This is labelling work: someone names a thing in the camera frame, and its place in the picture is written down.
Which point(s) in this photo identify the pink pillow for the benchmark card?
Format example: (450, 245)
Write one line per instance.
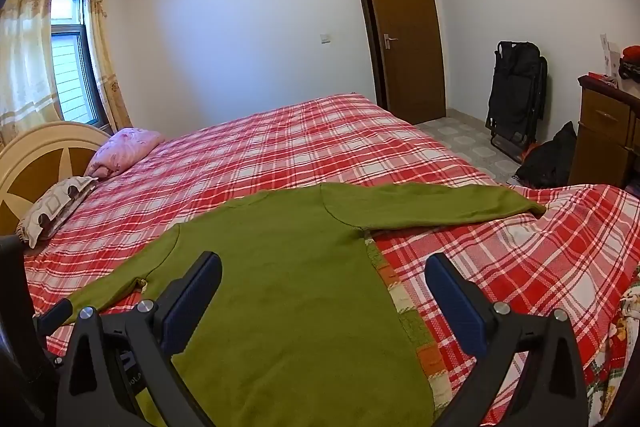
(125, 149)

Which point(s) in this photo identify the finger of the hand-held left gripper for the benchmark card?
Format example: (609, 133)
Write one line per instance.
(52, 314)

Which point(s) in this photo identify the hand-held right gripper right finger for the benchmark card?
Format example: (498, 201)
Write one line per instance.
(457, 307)

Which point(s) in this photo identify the floral print quilt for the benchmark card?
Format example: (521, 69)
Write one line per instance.
(620, 337)

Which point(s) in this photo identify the brown wooden door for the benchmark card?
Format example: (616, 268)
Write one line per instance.
(407, 37)

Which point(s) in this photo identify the black bag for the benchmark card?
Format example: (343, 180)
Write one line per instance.
(550, 162)

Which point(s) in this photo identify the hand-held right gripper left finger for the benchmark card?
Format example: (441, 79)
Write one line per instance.
(192, 307)

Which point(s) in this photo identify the red plaid bed sheet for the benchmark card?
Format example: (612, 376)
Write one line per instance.
(300, 142)

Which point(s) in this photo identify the wide yellow floral curtain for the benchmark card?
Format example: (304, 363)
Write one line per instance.
(25, 47)

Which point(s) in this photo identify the white printed box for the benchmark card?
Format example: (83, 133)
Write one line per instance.
(610, 57)

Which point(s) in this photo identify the brown patterned pillow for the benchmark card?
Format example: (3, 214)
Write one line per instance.
(52, 207)

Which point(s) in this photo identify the black folded chair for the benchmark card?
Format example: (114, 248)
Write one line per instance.
(515, 92)

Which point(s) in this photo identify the dark clothes pile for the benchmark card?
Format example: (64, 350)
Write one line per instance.
(630, 71)

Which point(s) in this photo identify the cream wooden headboard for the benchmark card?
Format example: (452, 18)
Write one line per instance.
(35, 172)

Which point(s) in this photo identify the window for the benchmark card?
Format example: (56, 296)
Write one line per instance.
(72, 62)

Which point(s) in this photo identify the narrow yellow floral curtain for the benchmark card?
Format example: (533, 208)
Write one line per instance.
(102, 47)

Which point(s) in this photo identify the orange red cloth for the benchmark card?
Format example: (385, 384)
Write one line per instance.
(531, 149)

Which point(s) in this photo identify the red knit hat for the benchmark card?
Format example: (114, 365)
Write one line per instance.
(631, 53)

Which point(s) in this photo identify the flat red box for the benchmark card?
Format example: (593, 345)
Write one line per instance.
(600, 78)

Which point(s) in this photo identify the brown wooden dresser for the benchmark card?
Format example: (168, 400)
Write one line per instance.
(600, 127)

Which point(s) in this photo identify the green striped knit sweater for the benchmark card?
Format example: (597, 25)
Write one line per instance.
(300, 287)

